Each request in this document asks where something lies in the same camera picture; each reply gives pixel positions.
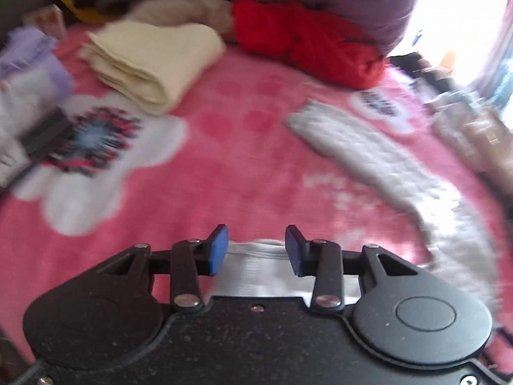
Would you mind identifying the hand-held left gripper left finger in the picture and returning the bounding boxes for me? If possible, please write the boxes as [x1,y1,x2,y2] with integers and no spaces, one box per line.
[96,224,231,312]

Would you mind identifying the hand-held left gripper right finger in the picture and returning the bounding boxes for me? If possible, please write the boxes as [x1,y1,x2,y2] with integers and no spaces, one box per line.
[284,225,420,313]

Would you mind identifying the white quilted garment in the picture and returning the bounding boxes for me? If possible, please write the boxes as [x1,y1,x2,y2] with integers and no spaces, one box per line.
[214,100,501,306]

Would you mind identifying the pink floral blanket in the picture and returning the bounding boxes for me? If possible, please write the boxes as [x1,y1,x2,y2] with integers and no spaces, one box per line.
[0,20,513,370]

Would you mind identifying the cream folded towel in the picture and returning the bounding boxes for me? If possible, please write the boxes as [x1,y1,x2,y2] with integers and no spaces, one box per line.
[78,21,226,117]

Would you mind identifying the beige fleece garment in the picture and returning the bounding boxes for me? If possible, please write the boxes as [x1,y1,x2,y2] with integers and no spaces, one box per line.
[431,92,513,185]

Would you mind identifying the red fleece blanket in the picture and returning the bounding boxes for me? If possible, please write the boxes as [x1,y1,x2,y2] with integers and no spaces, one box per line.
[231,0,387,90]

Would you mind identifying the black garment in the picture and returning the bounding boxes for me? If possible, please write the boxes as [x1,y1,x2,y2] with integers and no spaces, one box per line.
[389,51,461,91]

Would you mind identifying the tan cloth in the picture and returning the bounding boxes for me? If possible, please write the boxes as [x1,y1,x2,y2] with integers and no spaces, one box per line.
[124,0,235,43]

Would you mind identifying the purple and white packet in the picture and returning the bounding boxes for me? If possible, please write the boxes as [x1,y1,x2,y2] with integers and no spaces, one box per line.
[0,26,76,137]

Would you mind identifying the small pink box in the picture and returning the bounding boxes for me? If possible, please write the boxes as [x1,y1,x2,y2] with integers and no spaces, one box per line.
[23,4,67,41]

